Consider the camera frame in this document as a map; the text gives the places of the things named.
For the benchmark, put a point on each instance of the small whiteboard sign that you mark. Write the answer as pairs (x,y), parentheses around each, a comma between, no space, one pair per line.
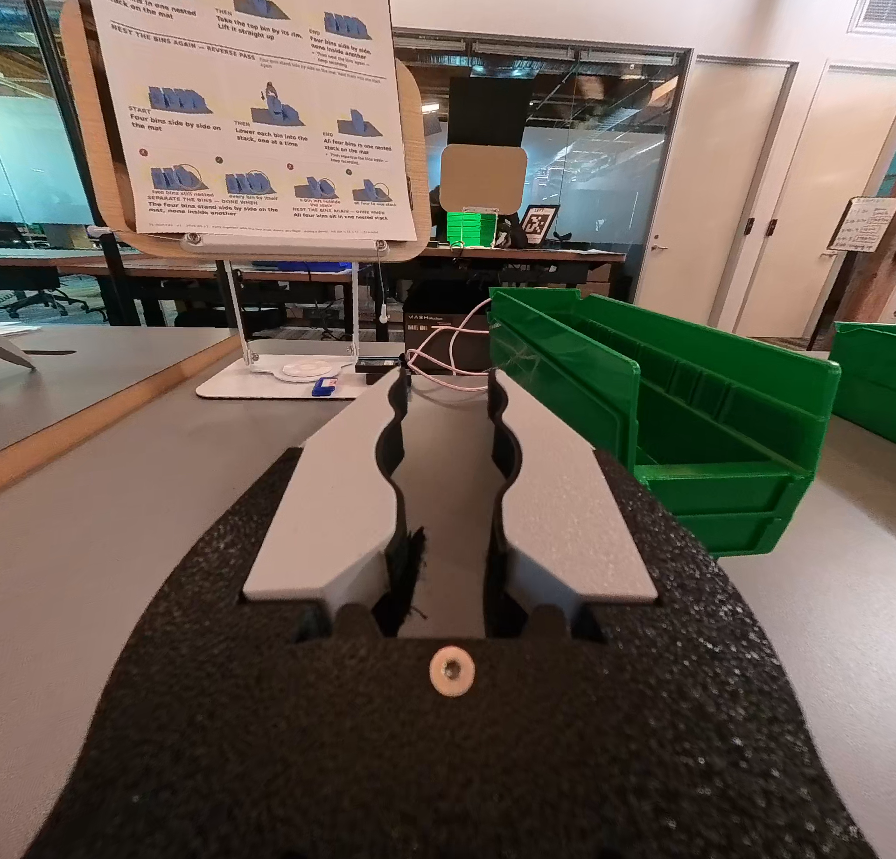
(864,223)

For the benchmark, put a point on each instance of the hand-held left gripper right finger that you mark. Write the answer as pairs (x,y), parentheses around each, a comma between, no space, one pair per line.
(574,523)

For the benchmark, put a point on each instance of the framed marker sign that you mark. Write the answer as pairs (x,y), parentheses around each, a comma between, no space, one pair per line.
(539,225)

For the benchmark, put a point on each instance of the white door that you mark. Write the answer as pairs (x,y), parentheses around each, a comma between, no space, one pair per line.
(700,208)
(826,145)

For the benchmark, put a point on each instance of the black battery pack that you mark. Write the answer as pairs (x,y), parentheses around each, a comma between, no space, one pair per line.
(378,367)

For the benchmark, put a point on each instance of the black office chair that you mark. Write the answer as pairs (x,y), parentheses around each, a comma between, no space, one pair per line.
(42,292)

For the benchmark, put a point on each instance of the instruction sheet on stand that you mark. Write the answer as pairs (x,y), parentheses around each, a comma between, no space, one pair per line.
(115,173)

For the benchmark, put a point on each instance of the black printed box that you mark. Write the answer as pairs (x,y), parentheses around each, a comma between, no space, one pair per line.
(434,299)

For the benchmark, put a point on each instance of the wood-edged grey table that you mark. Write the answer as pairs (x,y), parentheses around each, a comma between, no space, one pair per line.
(84,383)

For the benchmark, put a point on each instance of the small blue box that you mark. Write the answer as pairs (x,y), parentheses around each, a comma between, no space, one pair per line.
(325,388)

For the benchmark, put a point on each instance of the tan rounded board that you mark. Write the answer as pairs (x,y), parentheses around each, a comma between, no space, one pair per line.
(483,176)

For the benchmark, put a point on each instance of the white round disc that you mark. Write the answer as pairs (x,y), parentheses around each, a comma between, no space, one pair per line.
(304,370)

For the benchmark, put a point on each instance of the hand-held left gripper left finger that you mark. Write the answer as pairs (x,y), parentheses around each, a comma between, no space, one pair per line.
(329,523)

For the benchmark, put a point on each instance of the black panel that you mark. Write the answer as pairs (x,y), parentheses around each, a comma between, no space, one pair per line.
(486,110)

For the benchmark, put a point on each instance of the white stand with base plate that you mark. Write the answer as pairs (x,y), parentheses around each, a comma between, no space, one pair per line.
(224,386)

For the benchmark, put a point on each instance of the wooden post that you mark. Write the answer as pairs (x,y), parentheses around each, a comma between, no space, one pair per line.
(875,285)

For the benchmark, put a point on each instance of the brown office desk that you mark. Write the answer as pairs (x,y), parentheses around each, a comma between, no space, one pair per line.
(70,260)
(581,253)

